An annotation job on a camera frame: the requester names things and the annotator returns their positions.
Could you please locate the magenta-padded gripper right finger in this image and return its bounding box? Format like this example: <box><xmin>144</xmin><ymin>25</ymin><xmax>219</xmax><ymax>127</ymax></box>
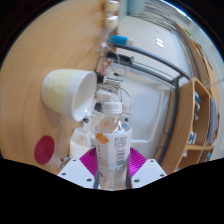
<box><xmin>127</xmin><ymin>147</ymin><xmax>167</xmax><ymax>190</ymax></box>

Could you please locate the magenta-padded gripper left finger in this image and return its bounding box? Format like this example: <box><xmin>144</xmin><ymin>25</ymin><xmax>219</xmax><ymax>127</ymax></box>
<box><xmin>57</xmin><ymin>147</ymin><xmax>98</xmax><ymax>190</ymax></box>

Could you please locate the clear plastic water bottle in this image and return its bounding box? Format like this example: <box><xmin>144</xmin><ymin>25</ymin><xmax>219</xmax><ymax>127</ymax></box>
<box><xmin>94</xmin><ymin>101</ymin><xmax>133</xmax><ymax>192</ymax></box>

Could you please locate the white tissue pack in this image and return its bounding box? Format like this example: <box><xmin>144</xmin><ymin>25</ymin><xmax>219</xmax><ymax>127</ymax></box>
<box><xmin>68</xmin><ymin>126</ymin><xmax>96</xmax><ymax>159</ymax></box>

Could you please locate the flat round red coaster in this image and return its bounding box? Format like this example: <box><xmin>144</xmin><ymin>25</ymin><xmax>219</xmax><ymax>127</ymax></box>
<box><xmin>33</xmin><ymin>135</ymin><xmax>56</xmax><ymax>165</ymax></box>

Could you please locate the white cup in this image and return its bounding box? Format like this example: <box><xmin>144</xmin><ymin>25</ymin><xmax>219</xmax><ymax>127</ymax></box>
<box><xmin>40</xmin><ymin>68</ymin><xmax>98</xmax><ymax>122</ymax></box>

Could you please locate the black electric shaver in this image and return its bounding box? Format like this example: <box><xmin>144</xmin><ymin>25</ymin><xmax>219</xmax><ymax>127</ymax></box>
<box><xmin>106</xmin><ymin>53</ymin><xmax>134</xmax><ymax>66</ymax></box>

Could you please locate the wooden bunk bed board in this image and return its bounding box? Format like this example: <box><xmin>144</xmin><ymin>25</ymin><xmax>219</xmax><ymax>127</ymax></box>
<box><xmin>173</xmin><ymin>21</ymin><xmax>219</xmax><ymax>101</ymax></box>

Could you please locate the small blue white-capped bottle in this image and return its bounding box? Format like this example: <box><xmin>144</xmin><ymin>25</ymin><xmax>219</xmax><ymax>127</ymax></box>
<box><xmin>108</xmin><ymin>34</ymin><xmax>136</xmax><ymax>47</ymax></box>

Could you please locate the small white round object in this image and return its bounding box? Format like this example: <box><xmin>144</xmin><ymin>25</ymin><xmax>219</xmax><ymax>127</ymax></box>
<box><xmin>105</xmin><ymin>0</ymin><xmax>121</xmax><ymax>13</ymax></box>
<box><xmin>104</xmin><ymin>14</ymin><xmax>120</xmax><ymax>30</ymax></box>

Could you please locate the bed with teal sheet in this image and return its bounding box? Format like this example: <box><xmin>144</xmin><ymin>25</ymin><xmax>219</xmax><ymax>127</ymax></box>
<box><xmin>119</xmin><ymin>0</ymin><xmax>148</xmax><ymax>21</ymax></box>

